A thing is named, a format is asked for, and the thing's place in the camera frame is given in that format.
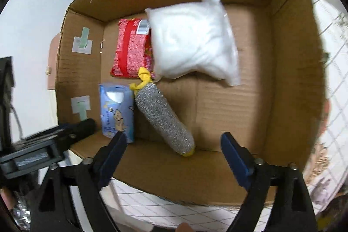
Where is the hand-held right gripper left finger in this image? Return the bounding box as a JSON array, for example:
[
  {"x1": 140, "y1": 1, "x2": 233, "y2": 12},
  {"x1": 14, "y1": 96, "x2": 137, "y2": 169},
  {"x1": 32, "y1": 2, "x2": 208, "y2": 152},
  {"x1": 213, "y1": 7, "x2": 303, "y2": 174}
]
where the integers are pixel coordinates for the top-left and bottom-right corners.
[{"x1": 30, "y1": 131, "x2": 128, "y2": 232}]

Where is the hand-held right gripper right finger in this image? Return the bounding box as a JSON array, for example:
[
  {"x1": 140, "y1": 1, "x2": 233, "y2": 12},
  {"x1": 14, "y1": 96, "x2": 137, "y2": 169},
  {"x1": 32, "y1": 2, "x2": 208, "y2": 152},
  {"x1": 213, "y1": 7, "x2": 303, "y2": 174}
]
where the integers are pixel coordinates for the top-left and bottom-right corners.
[{"x1": 220, "y1": 132, "x2": 318, "y2": 232}]

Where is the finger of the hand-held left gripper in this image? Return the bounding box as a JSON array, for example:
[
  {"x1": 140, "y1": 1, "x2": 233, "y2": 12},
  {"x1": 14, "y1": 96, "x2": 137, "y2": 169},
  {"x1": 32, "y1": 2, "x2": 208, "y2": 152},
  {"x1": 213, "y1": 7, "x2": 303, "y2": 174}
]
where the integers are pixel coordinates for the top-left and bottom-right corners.
[{"x1": 56, "y1": 118, "x2": 97, "y2": 151}]

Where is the blue tissue packet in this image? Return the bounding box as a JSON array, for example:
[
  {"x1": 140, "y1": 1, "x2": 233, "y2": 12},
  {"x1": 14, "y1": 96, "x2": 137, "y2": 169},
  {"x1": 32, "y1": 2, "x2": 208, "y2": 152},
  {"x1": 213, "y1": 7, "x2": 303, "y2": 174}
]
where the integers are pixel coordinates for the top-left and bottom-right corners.
[{"x1": 98, "y1": 82, "x2": 135, "y2": 144}]

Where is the silver mesh scrubber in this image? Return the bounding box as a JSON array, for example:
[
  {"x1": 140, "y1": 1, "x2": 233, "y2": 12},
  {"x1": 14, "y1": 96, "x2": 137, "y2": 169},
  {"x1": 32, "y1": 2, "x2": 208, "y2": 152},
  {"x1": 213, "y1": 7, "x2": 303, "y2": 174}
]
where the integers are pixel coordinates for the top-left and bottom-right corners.
[{"x1": 129, "y1": 67, "x2": 196, "y2": 159}]

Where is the brown cardboard box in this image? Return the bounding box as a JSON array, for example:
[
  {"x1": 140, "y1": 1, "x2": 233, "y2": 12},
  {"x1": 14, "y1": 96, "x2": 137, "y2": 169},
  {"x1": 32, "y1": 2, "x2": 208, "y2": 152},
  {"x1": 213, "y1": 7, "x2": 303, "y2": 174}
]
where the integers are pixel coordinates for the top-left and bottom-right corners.
[{"x1": 55, "y1": 0, "x2": 331, "y2": 207}]

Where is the red snack packet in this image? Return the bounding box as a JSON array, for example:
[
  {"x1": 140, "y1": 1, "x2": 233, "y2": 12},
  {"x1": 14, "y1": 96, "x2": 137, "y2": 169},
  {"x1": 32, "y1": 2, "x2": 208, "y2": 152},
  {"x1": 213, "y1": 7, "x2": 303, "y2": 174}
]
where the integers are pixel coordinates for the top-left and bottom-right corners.
[{"x1": 110, "y1": 18, "x2": 155, "y2": 78}]

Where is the white plastic bag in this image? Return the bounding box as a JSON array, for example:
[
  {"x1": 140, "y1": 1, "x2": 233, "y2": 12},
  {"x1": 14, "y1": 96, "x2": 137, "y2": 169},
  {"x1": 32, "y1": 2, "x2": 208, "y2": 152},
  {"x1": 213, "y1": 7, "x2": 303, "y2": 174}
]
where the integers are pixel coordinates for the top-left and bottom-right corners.
[{"x1": 145, "y1": 0, "x2": 242, "y2": 87}]

